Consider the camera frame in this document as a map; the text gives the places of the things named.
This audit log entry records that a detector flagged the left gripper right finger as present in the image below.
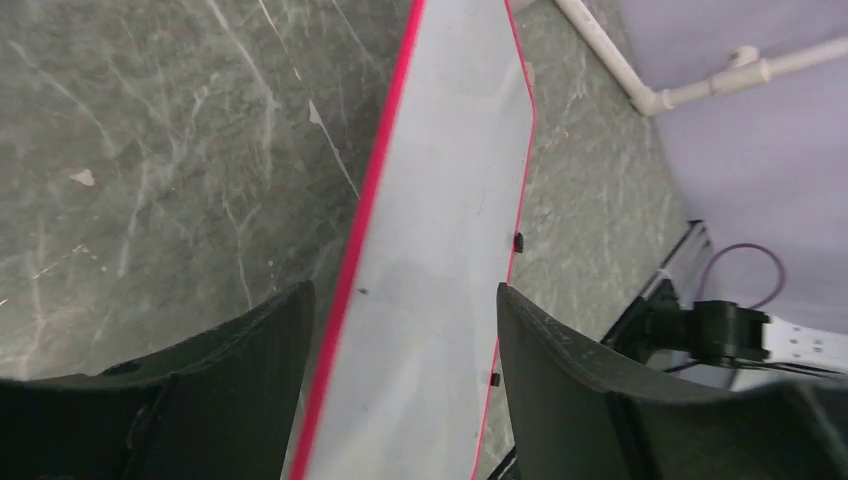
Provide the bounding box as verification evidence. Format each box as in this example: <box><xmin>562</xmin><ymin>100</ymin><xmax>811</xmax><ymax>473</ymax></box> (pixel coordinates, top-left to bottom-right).
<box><xmin>497</xmin><ymin>284</ymin><xmax>847</xmax><ymax>479</ymax></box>

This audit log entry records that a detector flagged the red framed whiteboard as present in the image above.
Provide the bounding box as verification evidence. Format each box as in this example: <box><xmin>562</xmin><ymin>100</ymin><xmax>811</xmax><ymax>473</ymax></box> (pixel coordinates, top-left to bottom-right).
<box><xmin>289</xmin><ymin>1</ymin><xmax>535</xmax><ymax>479</ymax></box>

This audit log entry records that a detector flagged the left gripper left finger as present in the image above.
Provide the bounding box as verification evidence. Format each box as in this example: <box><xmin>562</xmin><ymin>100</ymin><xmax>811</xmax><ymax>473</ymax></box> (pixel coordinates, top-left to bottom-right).
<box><xmin>1</xmin><ymin>281</ymin><xmax>315</xmax><ymax>479</ymax></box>

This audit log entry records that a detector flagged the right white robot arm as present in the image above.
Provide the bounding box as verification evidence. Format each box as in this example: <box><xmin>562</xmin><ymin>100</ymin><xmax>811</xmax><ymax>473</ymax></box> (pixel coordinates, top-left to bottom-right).
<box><xmin>638</xmin><ymin>300</ymin><xmax>847</xmax><ymax>376</ymax></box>

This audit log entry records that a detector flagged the white PVC pipe frame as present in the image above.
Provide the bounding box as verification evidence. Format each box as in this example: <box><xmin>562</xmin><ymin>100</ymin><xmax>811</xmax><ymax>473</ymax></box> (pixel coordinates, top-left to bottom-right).
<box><xmin>557</xmin><ymin>1</ymin><xmax>847</xmax><ymax>117</ymax></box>

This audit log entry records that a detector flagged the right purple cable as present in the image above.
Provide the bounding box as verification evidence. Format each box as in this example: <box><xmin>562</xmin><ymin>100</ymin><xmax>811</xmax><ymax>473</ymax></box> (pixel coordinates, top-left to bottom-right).
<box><xmin>694</xmin><ymin>243</ymin><xmax>788</xmax><ymax>311</ymax></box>

